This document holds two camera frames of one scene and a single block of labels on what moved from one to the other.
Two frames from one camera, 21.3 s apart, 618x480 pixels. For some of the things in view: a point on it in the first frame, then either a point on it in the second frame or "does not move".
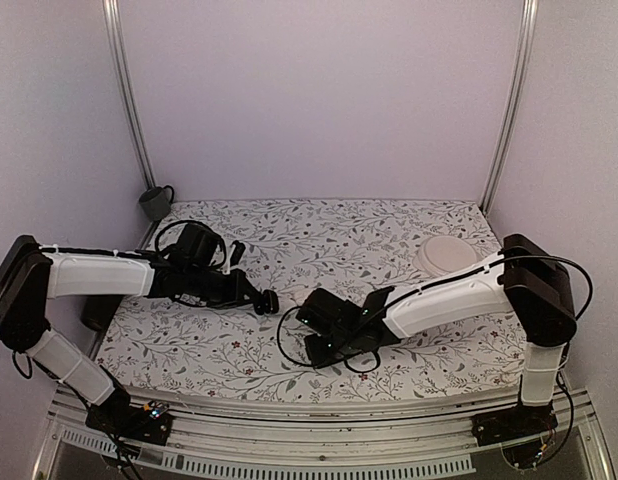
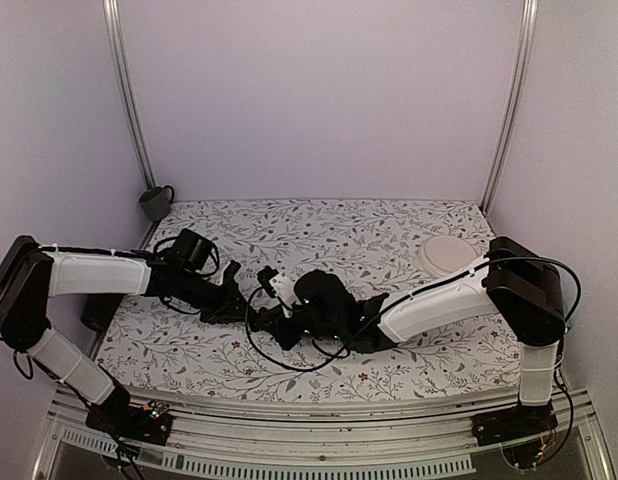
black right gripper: (317, 358) -> (277, 328)
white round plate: (441, 255) does not move
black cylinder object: (99, 310) does not move
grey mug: (156, 202) does not move
